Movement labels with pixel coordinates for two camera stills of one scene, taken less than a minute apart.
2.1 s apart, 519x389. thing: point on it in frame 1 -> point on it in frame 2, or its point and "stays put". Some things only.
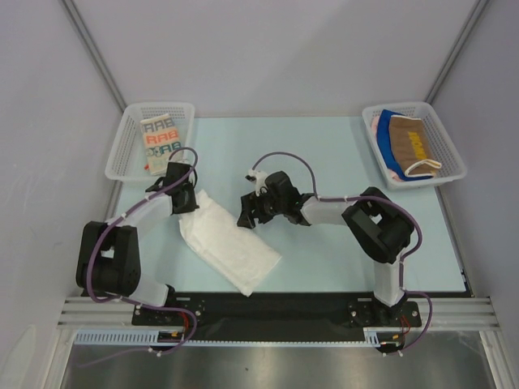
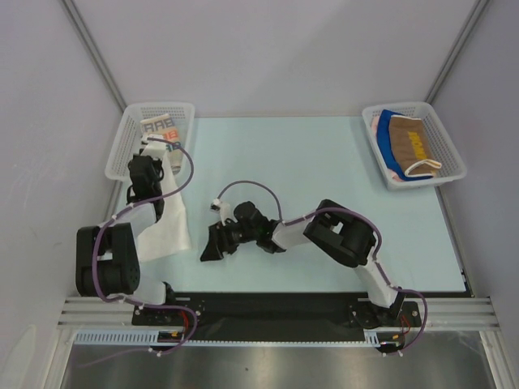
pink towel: [375, 133] stays put
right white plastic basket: [443, 150] stays put
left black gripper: [191, 206] -> [156, 163]
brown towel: [411, 147] stays put
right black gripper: [259, 207] -> [221, 239]
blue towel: [384, 139] stays put
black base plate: [273, 317] stays put
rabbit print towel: [161, 139] stays put
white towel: [226, 245] -> [168, 236]
